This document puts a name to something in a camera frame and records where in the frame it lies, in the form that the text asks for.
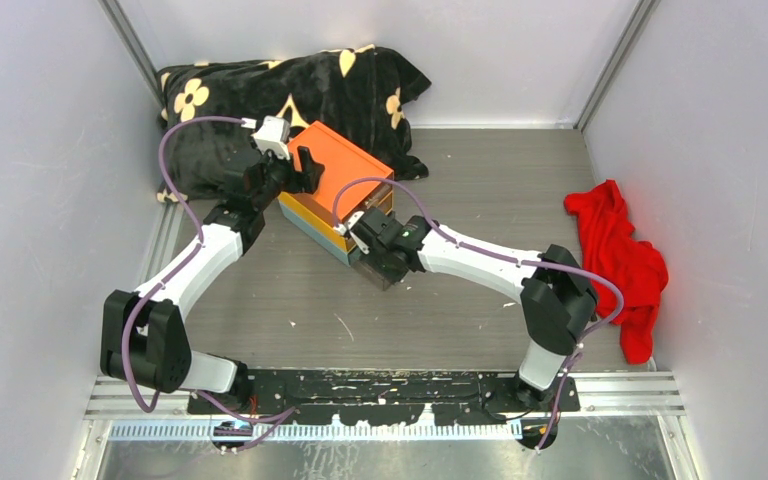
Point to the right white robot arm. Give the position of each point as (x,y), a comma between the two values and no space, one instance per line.
(557,298)

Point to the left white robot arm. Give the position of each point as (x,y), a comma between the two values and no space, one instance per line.
(144,339)

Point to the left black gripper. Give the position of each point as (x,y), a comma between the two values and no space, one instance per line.
(311,171)

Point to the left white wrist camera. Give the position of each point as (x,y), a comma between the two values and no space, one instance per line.
(271,135)

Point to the orange drawer organizer box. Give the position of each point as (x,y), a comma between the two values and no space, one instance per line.
(351,178)

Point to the red cloth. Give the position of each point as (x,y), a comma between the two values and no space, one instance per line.
(636,267)

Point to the black floral plush blanket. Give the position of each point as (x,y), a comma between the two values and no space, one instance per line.
(357,92)

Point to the small drawer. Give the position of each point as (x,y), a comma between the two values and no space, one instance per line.
(377,272)

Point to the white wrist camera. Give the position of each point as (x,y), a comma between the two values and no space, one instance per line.
(271,135)
(345,230)

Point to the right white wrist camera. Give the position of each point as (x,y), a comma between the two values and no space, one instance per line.
(345,230)

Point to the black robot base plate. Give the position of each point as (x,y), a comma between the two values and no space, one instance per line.
(386,398)

